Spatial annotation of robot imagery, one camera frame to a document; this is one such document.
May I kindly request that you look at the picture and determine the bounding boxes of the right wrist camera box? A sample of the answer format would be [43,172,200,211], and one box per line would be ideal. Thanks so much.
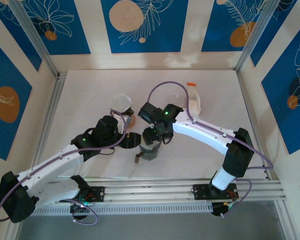
[138,101,161,124]

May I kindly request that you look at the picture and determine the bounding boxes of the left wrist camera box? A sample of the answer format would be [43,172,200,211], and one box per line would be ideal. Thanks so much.
[96,115,119,137]

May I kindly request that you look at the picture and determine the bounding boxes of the clear measuring cup brown handle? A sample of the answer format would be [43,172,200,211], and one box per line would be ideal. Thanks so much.
[109,93,132,113]

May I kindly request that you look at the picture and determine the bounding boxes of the black arm base unit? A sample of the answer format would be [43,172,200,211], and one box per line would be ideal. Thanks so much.
[211,201,235,218]
[69,201,92,221]

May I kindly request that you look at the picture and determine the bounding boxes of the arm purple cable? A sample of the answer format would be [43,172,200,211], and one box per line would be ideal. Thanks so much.
[0,111,128,226]
[148,81,275,218]

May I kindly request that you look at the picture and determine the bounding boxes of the clear plastic cup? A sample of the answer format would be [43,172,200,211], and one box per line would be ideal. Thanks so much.
[165,92,186,109]

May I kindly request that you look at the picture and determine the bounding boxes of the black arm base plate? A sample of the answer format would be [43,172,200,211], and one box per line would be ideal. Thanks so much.
[81,186,106,203]
[192,183,240,201]

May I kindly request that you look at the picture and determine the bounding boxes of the orange transparent jug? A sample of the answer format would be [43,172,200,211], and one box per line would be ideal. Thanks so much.
[124,113,136,127]

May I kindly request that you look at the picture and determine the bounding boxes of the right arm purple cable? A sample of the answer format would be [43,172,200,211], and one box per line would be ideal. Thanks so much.
[148,81,275,218]

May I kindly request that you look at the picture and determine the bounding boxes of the aluminium frame post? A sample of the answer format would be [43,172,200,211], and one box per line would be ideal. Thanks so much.
[7,0,60,78]
[235,0,281,73]

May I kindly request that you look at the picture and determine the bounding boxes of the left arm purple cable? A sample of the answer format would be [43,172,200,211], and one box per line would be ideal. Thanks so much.
[0,111,128,226]

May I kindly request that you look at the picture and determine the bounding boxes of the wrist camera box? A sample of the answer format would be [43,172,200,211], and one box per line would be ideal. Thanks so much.
[96,115,119,137]
[138,101,161,124]

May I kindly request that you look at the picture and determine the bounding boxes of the aluminium side rail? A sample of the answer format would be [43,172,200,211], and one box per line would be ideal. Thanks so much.
[27,72,67,186]

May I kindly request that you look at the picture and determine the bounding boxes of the aluminium frame rail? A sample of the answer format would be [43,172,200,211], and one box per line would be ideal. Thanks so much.
[11,177,288,208]

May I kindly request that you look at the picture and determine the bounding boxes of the grey jug with wooden handle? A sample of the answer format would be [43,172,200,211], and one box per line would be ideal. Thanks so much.
[134,147,163,164]

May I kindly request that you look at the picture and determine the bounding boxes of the perforated grey cable tray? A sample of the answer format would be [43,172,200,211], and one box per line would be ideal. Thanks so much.
[31,201,214,216]

